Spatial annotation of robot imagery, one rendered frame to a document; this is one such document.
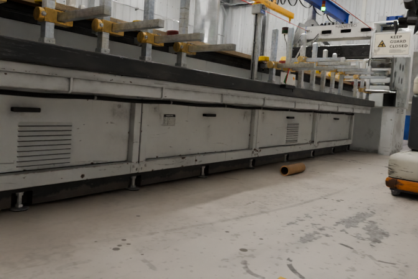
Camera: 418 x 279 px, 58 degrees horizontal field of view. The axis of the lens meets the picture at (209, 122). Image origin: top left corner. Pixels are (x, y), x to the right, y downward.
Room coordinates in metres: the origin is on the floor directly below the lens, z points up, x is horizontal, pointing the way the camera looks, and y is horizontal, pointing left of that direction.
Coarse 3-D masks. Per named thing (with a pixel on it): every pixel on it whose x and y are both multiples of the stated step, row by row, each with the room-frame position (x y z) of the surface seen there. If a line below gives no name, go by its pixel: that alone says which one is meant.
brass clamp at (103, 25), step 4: (96, 20) 1.58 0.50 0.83; (100, 20) 1.59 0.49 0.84; (104, 20) 1.60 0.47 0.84; (92, 24) 1.60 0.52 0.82; (96, 24) 1.58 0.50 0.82; (100, 24) 1.58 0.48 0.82; (104, 24) 1.60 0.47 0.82; (108, 24) 1.61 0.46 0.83; (112, 24) 1.63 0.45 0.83; (92, 28) 1.60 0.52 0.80; (96, 28) 1.58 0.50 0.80; (100, 28) 1.59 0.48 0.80; (104, 28) 1.60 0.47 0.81; (108, 28) 1.61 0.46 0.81; (108, 32) 1.62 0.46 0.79; (112, 32) 1.63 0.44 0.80; (116, 32) 1.65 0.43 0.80; (120, 32) 1.66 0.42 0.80; (116, 36) 1.70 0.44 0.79; (120, 36) 1.69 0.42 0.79
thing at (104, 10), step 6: (96, 6) 1.28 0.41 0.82; (102, 6) 1.26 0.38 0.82; (108, 6) 1.27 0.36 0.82; (60, 12) 1.42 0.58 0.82; (66, 12) 1.40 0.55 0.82; (72, 12) 1.37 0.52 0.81; (78, 12) 1.35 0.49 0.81; (84, 12) 1.32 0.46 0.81; (90, 12) 1.30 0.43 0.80; (96, 12) 1.28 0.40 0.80; (102, 12) 1.26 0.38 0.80; (108, 12) 1.27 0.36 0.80; (60, 18) 1.42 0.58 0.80; (66, 18) 1.39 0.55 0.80; (72, 18) 1.37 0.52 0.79; (78, 18) 1.36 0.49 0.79; (84, 18) 1.35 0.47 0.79; (90, 18) 1.34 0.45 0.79
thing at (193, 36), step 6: (156, 36) 1.82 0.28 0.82; (162, 36) 1.79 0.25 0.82; (168, 36) 1.77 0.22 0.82; (174, 36) 1.74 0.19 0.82; (180, 36) 1.72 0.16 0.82; (186, 36) 1.70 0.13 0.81; (192, 36) 1.68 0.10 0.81; (198, 36) 1.65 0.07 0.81; (204, 36) 1.67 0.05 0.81; (138, 42) 1.89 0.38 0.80; (156, 42) 1.83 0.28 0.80; (162, 42) 1.81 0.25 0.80; (168, 42) 1.80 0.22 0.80
